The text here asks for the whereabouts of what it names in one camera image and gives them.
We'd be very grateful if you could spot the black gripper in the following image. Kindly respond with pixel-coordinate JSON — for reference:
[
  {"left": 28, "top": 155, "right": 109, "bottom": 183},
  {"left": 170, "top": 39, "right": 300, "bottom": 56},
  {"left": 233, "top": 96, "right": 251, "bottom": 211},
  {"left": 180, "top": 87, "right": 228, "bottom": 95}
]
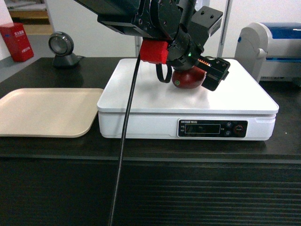
[{"left": 166, "top": 32, "right": 230, "bottom": 91}]

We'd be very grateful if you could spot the dark red mango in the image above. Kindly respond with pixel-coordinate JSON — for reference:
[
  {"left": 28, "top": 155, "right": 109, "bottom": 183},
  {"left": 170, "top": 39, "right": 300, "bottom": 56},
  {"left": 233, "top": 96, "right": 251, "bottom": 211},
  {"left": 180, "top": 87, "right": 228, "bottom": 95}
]
[{"left": 172, "top": 66, "right": 206, "bottom": 89}]

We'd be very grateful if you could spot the white checkout scale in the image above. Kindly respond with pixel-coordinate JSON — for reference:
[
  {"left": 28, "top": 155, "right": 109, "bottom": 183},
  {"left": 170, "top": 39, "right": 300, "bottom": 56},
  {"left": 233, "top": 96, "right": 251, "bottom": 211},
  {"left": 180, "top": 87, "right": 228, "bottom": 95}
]
[{"left": 96, "top": 58, "right": 280, "bottom": 141}]

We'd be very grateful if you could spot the grey blue bag dispenser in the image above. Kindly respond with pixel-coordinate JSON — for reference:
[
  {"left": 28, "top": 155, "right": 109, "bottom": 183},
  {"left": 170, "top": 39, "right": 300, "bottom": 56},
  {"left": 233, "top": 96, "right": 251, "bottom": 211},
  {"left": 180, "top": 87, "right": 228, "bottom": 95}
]
[{"left": 234, "top": 22, "right": 301, "bottom": 86}]

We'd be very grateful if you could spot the white receipt printer stand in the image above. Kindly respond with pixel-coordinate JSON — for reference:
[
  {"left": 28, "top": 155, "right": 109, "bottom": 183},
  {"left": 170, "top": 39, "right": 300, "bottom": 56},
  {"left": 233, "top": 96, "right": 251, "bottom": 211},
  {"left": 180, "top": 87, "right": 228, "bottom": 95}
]
[{"left": 129, "top": 0, "right": 224, "bottom": 57}]

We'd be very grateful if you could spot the black barcode scanner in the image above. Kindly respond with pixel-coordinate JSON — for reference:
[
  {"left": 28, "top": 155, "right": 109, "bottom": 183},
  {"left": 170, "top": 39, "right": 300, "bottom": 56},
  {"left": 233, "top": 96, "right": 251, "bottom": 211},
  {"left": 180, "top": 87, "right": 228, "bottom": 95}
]
[{"left": 48, "top": 32, "right": 84, "bottom": 69}]

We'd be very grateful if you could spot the beige plastic tray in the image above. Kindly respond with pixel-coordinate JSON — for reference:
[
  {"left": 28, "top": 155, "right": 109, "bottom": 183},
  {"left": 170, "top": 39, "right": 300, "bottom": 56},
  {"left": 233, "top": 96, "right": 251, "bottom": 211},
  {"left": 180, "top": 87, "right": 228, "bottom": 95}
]
[{"left": 0, "top": 88, "right": 103, "bottom": 138}]

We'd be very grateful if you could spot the wooden pallet shelf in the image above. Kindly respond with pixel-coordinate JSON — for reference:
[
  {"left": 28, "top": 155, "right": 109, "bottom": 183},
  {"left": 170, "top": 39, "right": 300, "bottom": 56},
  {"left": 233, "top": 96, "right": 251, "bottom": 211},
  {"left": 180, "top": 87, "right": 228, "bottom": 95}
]
[{"left": 4, "top": 0, "right": 53, "bottom": 35}]

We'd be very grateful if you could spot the red fire equipment box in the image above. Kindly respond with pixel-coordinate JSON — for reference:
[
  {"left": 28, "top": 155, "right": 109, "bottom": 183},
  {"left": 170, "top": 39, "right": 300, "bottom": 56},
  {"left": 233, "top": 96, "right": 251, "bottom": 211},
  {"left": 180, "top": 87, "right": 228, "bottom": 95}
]
[{"left": 0, "top": 23, "right": 34, "bottom": 62}]

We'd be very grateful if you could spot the red wrist camera mount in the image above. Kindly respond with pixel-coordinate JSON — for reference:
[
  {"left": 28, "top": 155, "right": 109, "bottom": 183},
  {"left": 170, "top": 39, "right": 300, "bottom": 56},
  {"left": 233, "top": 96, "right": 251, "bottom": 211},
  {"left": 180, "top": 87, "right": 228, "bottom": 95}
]
[{"left": 140, "top": 39, "right": 168, "bottom": 64}]

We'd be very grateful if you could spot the black cable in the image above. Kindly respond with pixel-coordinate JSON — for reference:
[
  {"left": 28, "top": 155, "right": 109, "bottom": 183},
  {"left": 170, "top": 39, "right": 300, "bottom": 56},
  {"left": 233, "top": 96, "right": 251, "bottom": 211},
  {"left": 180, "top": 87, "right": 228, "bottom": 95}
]
[{"left": 108, "top": 53, "right": 142, "bottom": 226}]

